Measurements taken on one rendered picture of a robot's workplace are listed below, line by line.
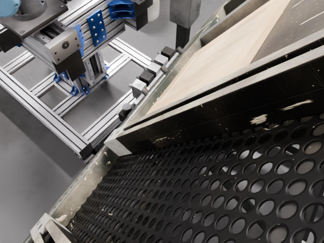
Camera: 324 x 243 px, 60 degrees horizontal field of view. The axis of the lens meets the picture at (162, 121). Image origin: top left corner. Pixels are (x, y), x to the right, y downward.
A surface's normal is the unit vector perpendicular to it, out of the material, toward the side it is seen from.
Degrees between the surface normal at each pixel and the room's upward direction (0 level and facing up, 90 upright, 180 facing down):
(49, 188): 0
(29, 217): 0
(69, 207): 33
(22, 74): 0
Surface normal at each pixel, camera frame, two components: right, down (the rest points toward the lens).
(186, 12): -0.54, 0.73
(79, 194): 0.46, -0.18
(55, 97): 0.00, -0.51
